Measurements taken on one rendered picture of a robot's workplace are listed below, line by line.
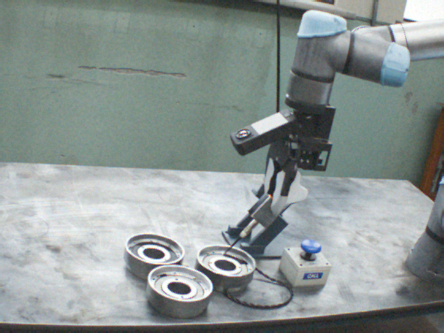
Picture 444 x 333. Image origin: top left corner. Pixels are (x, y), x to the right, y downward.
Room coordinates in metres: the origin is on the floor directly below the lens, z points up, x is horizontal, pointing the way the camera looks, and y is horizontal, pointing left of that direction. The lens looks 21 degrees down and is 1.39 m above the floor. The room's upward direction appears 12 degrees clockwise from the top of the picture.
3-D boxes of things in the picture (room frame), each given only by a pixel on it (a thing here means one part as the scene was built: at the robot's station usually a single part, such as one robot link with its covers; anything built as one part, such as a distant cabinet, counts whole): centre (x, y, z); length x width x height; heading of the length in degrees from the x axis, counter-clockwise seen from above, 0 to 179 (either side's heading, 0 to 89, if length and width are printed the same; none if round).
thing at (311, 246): (1.02, -0.19, 0.85); 0.04 x 0.04 x 0.05
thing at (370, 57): (1.04, -0.22, 1.23); 0.11 x 0.11 x 0.08; 88
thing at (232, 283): (0.96, -0.04, 0.82); 0.10 x 0.10 x 0.04
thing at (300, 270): (1.02, -0.19, 0.82); 0.08 x 0.07 x 0.05; 113
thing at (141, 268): (0.95, 0.09, 0.82); 0.10 x 0.10 x 0.04
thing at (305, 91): (1.03, -0.12, 1.15); 0.08 x 0.08 x 0.05
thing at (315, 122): (1.03, -0.12, 1.07); 0.09 x 0.08 x 0.12; 112
